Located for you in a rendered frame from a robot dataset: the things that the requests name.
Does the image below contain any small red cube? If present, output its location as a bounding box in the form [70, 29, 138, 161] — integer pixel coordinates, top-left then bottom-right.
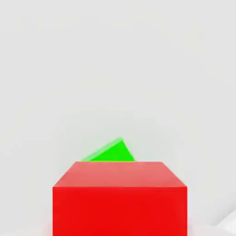
[52, 161, 188, 236]

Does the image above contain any small green cube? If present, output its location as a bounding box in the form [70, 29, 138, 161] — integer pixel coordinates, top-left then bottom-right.
[80, 136, 136, 162]

